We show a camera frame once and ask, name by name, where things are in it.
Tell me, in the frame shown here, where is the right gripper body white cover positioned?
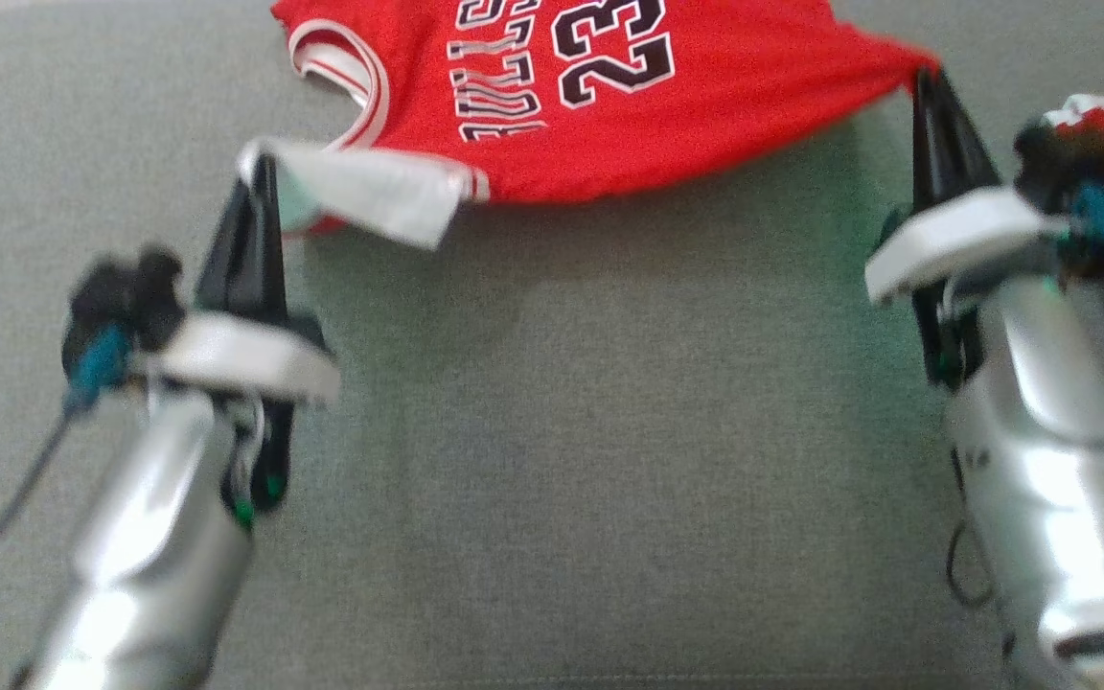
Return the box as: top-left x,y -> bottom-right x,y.
864,185 -> 1072,391

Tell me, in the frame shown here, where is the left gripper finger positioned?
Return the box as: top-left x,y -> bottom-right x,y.
253,151 -> 291,329
194,177 -> 264,324

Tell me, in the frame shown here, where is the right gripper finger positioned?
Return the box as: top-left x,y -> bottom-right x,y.
935,75 -> 1003,202
910,65 -> 957,214

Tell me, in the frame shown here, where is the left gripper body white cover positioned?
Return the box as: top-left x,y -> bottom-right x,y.
133,310 -> 343,530

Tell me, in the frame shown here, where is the red Bulls 23 jersey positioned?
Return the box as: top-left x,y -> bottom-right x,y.
237,0 -> 942,252

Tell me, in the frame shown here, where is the large grey sofa seat cushion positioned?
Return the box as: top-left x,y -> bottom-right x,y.
0,0 -> 1104,690

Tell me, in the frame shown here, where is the teal left camera plug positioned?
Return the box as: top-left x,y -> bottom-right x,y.
62,324 -> 133,415

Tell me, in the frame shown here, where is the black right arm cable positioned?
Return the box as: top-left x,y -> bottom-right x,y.
944,448 -> 996,609

